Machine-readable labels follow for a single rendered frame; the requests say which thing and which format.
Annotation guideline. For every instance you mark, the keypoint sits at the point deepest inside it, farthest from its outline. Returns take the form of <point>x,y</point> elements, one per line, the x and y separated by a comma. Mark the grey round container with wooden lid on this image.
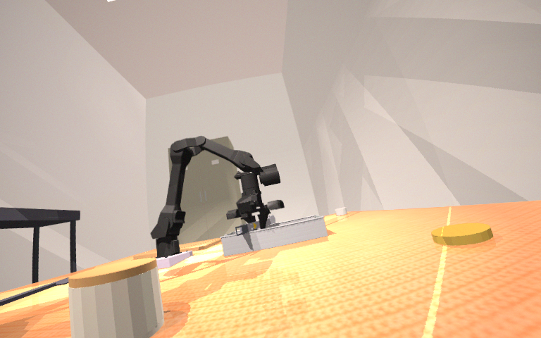
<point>120,300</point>

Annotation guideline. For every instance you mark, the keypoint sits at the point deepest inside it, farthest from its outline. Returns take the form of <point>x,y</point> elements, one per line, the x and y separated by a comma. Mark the yellow flat disc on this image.
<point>462,234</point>

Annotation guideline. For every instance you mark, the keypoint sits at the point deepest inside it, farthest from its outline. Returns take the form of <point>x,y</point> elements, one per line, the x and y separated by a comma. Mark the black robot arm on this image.
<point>171,218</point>

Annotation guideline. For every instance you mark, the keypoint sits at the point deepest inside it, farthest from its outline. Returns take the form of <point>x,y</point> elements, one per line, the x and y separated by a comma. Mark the light wooden board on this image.
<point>184,247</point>

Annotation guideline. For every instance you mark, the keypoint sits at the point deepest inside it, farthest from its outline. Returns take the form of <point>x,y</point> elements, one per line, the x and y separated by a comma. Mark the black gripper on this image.
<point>264,210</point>

